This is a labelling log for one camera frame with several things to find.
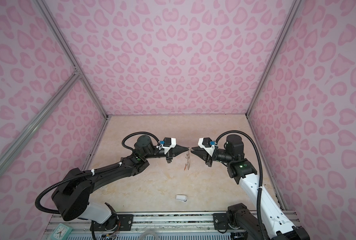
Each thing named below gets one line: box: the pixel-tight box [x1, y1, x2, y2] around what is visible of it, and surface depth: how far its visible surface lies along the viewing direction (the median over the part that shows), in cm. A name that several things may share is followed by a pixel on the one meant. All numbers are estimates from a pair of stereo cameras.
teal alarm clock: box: [50, 223, 73, 240], surface depth 71 cm
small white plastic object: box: [175, 195, 187, 202], surface depth 80 cm
